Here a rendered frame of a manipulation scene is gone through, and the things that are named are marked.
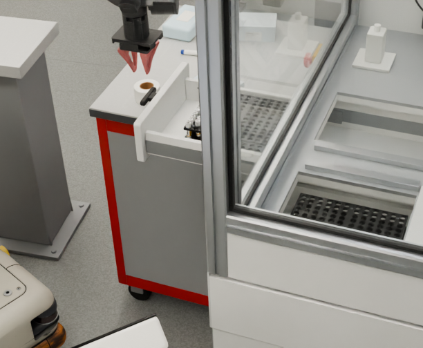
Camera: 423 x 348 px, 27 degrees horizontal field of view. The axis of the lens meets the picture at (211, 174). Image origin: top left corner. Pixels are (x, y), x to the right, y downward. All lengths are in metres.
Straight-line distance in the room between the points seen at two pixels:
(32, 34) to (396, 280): 1.62
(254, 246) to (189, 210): 0.97
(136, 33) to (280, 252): 0.70
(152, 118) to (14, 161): 0.93
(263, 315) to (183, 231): 0.94
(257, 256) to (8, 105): 1.40
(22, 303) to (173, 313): 0.53
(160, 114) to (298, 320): 0.71
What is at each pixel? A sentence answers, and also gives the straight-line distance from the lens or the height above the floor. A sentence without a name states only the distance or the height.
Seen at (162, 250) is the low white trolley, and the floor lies 0.28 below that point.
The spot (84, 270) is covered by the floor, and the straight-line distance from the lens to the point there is 2.96.
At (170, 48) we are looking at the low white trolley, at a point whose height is 0.76.
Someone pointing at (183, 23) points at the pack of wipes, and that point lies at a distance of 2.62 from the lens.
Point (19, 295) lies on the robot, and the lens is 2.53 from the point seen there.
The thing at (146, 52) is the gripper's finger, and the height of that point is 1.07.
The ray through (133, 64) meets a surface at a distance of 2.02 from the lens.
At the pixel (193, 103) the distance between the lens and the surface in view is 2.19.
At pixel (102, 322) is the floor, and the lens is 2.79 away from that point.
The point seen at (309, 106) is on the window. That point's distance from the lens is 1.29.
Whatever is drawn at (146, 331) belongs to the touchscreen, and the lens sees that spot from 1.15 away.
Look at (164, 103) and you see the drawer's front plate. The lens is 2.07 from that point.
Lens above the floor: 2.04
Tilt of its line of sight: 38 degrees down
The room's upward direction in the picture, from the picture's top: 2 degrees counter-clockwise
